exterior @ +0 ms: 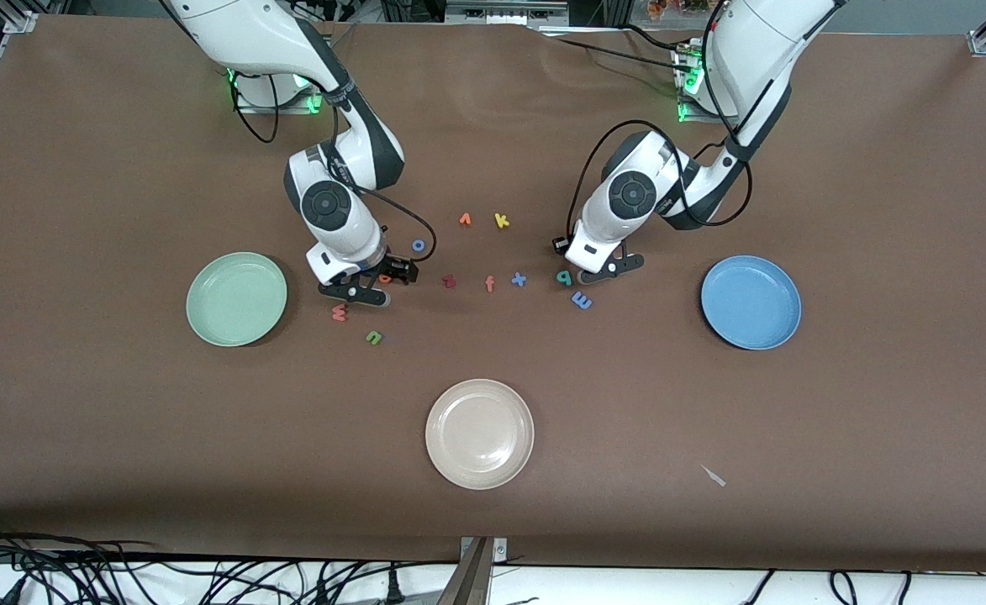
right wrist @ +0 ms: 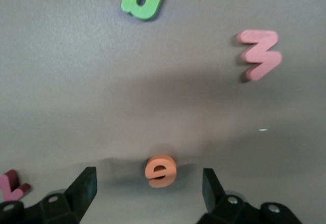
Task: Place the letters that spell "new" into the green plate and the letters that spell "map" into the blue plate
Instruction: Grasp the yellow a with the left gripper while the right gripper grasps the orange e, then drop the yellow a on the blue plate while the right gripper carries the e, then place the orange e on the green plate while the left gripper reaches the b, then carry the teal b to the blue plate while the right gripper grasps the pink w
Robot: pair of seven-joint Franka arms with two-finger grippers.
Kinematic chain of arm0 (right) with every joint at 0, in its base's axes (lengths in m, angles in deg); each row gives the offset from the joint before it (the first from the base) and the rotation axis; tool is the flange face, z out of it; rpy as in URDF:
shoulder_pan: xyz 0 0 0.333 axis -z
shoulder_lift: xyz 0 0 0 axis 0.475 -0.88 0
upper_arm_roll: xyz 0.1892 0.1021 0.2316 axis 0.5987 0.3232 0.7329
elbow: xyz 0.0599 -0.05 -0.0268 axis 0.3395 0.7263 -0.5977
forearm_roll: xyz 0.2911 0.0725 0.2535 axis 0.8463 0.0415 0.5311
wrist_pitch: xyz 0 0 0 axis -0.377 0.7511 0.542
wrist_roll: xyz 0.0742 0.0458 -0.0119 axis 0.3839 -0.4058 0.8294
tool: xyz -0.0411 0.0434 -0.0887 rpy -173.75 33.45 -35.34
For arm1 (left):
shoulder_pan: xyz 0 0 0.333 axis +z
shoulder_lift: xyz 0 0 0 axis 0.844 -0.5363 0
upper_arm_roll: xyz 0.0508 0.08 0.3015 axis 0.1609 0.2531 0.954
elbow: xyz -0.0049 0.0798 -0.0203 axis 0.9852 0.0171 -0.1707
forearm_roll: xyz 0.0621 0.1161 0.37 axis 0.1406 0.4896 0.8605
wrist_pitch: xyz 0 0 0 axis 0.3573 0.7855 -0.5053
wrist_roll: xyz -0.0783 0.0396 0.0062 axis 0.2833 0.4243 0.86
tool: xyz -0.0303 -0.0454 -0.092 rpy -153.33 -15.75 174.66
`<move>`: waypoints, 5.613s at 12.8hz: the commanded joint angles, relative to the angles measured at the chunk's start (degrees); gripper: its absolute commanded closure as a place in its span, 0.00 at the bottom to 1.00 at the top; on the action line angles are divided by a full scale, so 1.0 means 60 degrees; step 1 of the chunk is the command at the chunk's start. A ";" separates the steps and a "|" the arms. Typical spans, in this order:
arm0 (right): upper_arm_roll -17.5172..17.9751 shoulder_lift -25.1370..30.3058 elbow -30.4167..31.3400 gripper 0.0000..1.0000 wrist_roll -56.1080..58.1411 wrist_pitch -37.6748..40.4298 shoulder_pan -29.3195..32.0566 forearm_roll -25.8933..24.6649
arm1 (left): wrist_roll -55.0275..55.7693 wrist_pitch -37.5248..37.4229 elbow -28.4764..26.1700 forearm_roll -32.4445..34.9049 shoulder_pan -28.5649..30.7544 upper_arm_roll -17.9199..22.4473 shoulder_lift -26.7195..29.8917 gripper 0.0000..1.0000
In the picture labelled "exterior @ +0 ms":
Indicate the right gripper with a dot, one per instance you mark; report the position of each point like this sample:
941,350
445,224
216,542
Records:
395,270

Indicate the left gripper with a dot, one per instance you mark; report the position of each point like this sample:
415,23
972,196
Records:
557,246

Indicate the teal foam letter p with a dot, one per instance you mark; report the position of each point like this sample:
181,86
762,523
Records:
567,278

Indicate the blue foam letter m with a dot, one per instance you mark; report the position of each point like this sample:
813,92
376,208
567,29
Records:
582,300

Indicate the pink foam letter w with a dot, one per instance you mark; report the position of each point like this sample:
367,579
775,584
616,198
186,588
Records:
340,314

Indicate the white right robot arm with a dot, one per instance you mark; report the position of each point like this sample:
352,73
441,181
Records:
324,202

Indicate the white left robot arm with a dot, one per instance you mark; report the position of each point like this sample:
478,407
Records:
631,195

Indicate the green plate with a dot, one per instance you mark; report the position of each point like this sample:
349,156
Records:
236,299

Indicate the beige plate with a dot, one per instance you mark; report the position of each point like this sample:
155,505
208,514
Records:
479,434

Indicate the blue plate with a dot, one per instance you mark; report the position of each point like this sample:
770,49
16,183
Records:
751,302

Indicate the orange background clutter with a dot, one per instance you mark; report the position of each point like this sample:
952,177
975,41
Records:
677,7

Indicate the small white paper scrap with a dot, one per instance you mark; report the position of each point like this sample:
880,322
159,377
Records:
714,476

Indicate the black power plug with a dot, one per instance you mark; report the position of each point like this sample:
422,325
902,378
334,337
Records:
392,586

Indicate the brown table cover mat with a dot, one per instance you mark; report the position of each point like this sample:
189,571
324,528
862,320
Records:
123,437

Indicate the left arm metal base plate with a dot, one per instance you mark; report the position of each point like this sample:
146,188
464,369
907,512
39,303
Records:
694,118

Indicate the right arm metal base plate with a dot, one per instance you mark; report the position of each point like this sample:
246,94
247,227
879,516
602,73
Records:
291,108

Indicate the silver aluminium rail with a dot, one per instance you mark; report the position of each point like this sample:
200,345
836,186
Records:
505,10

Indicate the silver clamp bracket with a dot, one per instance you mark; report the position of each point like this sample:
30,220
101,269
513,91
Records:
500,549

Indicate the metal camera post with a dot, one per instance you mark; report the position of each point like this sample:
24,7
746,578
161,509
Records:
469,584

